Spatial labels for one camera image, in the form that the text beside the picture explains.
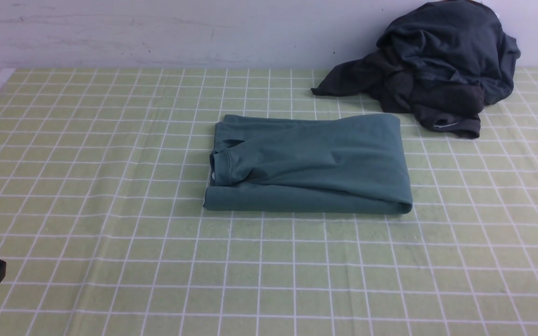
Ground green checkered tablecloth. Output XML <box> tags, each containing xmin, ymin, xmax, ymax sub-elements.
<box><xmin>0</xmin><ymin>68</ymin><xmax>538</xmax><ymax>336</ymax></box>

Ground green long-sleeved shirt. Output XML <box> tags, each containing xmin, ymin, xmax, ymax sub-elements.
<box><xmin>203</xmin><ymin>113</ymin><xmax>413</xmax><ymax>215</ymax></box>

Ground dark grey crumpled garment pile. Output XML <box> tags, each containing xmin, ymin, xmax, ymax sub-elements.
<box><xmin>312</xmin><ymin>0</ymin><xmax>521</xmax><ymax>140</ymax></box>

